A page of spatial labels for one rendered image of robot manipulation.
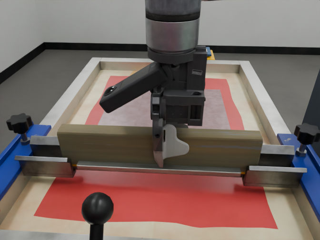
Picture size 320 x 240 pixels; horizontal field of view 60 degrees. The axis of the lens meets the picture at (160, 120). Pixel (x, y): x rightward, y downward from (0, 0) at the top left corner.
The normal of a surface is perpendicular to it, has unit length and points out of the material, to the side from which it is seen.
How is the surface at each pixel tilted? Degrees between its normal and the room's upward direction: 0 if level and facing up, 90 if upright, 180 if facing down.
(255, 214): 0
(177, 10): 90
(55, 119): 0
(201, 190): 0
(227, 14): 90
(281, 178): 90
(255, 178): 90
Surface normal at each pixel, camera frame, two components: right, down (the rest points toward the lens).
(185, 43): 0.42, 0.48
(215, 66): -0.07, 0.53
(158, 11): -0.51, 0.46
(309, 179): 0.00, -0.85
